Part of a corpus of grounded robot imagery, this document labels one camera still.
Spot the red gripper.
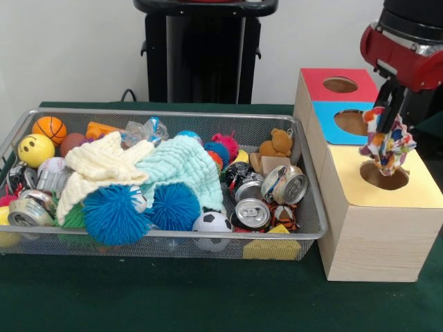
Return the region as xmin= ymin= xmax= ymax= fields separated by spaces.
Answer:
xmin=359 ymin=21 xmax=443 ymax=134

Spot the red patterned cloth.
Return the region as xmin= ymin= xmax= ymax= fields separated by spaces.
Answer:
xmin=359 ymin=106 xmax=417 ymax=178

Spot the blue fuzzy ball with eye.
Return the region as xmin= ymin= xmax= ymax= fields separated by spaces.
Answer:
xmin=82 ymin=185 xmax=154 ymax=247

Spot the cream knitted cloth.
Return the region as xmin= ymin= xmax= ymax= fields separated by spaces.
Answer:
xmin=55 ymin=131 xmax=156 ymax=225

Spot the wooden box with three holes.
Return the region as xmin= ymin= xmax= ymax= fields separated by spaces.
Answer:
xmin=293 ymin=67 xmax=443 ymax=283

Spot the metal mesh bin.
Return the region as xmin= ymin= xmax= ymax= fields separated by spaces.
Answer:
xmin=0 ymin=107 xmax=329 ymax=261

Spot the black upright panel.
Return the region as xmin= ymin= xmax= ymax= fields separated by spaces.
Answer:
xmin=401 ymin=88 xmax=443 ymax=125

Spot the dark green table cloth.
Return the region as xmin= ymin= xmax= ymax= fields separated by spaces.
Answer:
xmin=410 ymin=112 xmax=443 ymax=167
xmin=0 ymin=101 xmax=443 ymax=332

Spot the brown teddy bear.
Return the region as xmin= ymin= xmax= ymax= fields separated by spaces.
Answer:
xmin=259 ymin=128 xmax=294 ymax=158

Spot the crushed silver soda can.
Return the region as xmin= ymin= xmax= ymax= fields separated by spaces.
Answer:
xmin=261 ymin=165 xmax=309 ymax=205

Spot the crushed red soda can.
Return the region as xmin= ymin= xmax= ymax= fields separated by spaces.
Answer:
xmin=230 ymin=197 xmax=271 ymax=232

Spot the mint knitted cloth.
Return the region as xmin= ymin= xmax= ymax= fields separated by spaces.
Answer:
xmin=135 ymin=135 xmax=226 ymax=214

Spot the black and white soccer ball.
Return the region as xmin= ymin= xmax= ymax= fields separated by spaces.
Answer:
xmin=192 ymin=211 xmax=233 ymax=233

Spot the blue spiky ball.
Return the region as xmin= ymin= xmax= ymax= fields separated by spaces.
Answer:
xmin=150 ymin=183 xmax=202 ymax=232

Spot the orange toy basketball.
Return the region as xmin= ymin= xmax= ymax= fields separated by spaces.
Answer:
xmin=32 ymin=116 xmax=68 ymax=148

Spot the yellow smiley ball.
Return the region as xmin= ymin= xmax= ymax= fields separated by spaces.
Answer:
xmin=17 ymin=133 xmax=56 ymax=169

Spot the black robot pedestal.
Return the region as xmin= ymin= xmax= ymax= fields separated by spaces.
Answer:
xmin=133 ymin=0 xmax=280 ymax=104

